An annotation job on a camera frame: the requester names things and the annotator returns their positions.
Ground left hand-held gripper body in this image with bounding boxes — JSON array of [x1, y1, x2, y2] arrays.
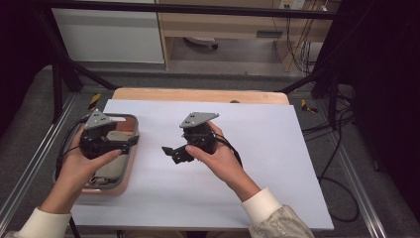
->
[[79, 109, 130, 160]]

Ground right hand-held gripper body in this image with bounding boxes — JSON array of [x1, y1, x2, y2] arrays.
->
[[171, 112, 220, 165]]

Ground pink basket with grey rim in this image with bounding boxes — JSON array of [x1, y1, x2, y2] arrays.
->
[[52, 112, 141, 196]]

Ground beige cloth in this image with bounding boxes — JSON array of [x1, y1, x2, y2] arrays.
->
[[88, 129, 133, 186]]

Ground person's right hand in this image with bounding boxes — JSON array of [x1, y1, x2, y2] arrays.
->
[[185, 120, 253, 191]]

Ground person's left hand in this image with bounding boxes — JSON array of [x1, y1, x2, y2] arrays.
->
[[58, 128, 123, 195]]

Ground yellow black tape strip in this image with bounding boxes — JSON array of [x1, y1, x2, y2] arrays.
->
[[87, 92, 102, 112], [299, 98, 319, 115]]

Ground wooden table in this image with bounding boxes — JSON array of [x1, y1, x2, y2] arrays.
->
[[111, 87, 291, 106]]

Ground black metal stand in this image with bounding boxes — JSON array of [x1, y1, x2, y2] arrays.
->
[[32, 9, 121, 124], [278, 63, 342, 131]]

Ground white board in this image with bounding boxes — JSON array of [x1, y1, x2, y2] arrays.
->
[[70, 98, 335, 231]]

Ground chair base with castor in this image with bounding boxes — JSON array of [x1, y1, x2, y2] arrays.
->
[[182, 36, 220, 51]]

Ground white cabinet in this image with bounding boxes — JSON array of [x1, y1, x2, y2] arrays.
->
[[50, 7, 165, 64]]

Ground light wooden desk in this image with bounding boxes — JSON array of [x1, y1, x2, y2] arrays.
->
[[155, 0, 342, 73]]

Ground black curtain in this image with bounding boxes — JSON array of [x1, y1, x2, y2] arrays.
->
[[315, 0, 420, 217], [0, 0, 55, 142]]

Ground white power strip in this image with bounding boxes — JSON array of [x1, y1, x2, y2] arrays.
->
[[278, 0, 307, 11]]

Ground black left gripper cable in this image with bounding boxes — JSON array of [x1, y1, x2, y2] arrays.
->
[[54, 118, 89, 180]]

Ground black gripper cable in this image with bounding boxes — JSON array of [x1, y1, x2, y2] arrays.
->
[[54, 118, 89, 180], [212, 131, 244, 169]]

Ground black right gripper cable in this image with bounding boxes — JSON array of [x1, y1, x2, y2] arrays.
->
[[212, 131, 244, 169]]

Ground black horizontal frame bar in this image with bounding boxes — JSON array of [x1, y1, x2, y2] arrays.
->
[[39, 0, 339, 20]]

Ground bundle of hanging cables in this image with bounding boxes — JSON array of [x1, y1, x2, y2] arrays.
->
[[284, 15, 319, 76]]

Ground black floor cable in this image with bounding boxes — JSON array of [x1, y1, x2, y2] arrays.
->
[[301, 107, 362, 224]]

